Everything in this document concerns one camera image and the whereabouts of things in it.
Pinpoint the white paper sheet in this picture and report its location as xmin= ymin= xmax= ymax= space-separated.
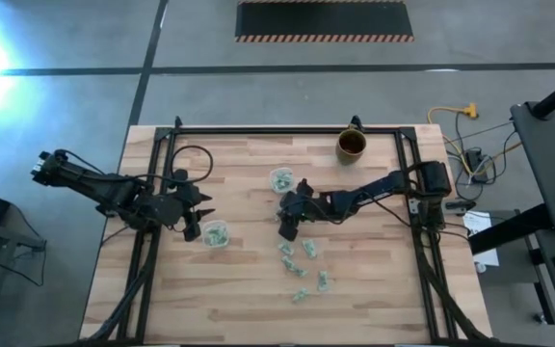
xmin=462 ymin=210 xmax=500 ymax=268

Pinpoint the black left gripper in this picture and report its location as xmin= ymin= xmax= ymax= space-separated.
xmin=151 ymin=168 xmax=217 ymax=242

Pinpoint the black power strip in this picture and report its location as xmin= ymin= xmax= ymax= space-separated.
xmin=464 ymin=147 xmax=489 ymax=184

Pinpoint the brown mug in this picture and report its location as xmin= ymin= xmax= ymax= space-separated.
xmin=335 ymin=125 xmax=369 ymax=166

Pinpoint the black bar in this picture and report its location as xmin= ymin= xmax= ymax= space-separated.
xmin=468 ymin=203 xmax=555 ymax=255

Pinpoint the grey floor cable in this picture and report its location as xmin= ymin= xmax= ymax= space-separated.
xmin=443 ymin=120 xmax=515 ymax=144

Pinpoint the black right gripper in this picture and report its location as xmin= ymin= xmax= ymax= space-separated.
xmin=277 ymin=177 xmax=344 ymax=242

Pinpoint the black hazard striped floor mat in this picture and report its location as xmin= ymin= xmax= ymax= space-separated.
xmin=234 ymin=0 xmax=415 ymax=43

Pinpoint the black floor cable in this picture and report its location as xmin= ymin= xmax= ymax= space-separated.
xmin=452 ymin=111 xmax=466 ymax=160

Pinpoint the grey metal stand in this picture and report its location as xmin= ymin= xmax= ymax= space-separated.
xmin=0 ymin=216 xmax=48 ymax=347

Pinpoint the clear plastic bin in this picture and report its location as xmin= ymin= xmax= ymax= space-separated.
xmin=269 ymin=167 xmax=297 ymax=195
xmin=201 ymin=220 xmax=231 ymax=249

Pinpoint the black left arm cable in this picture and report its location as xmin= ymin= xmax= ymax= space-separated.
xmin=169 ymin=144 xmax=214 ymax=187

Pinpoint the grey desk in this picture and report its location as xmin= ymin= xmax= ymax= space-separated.
xmin=510 ymin=99 xmax=555 ymax=234
xmin=522 ymin=228 xmax=555 ymax=347

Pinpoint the black adapter box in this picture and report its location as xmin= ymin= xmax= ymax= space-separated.
xmin=444 ymin=199 xmax=477 ymax=216

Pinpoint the yellow extension cord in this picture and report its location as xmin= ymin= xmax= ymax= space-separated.
xmin=426 ymin=101 xmax=480 ymax=160

